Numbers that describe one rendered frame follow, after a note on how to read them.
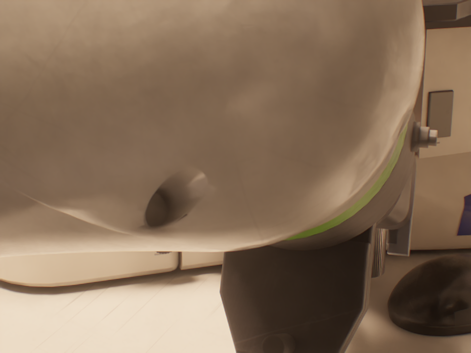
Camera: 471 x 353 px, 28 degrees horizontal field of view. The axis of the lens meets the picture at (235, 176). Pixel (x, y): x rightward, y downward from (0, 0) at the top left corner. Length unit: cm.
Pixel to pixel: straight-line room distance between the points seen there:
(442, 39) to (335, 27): 50
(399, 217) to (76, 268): 25
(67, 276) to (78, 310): 3
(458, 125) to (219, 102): 54
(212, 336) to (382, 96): 38
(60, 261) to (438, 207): 28
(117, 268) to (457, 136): 27
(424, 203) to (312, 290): 33
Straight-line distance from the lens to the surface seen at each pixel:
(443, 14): 53
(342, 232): 34
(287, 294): 39
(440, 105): 71
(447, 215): 71
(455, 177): 72
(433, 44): 70
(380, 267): 65
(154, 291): 65
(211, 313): 61
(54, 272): 64
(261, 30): 20
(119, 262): 65
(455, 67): 71
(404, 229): 52
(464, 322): 60
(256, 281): 39
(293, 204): 22
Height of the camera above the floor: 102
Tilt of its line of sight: 17 degrees down
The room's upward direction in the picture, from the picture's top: straight up
